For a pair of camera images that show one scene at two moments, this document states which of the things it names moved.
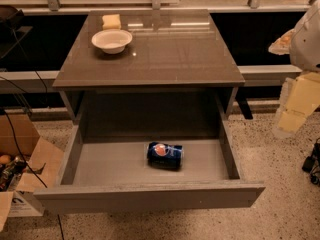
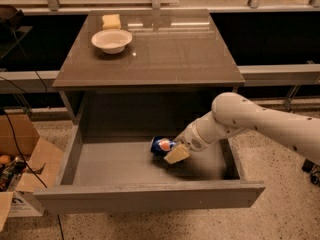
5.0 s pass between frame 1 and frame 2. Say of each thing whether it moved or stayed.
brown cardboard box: stayed
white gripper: moved
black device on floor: stayed
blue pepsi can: moved
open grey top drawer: stayed
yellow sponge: stayed
